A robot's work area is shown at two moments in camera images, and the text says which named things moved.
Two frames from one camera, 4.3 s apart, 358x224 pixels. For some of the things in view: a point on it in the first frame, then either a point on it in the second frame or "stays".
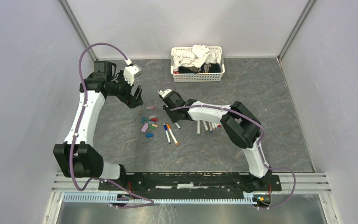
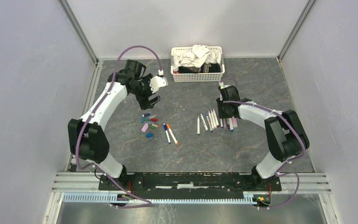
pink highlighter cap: [145, 127] stays
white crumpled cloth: [199, 55] stays
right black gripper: [174, 119] -> [221, 115]
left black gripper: [135, 101] -> [145, 103]
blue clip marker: [165, 128] stays
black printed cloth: [205, 68] stays
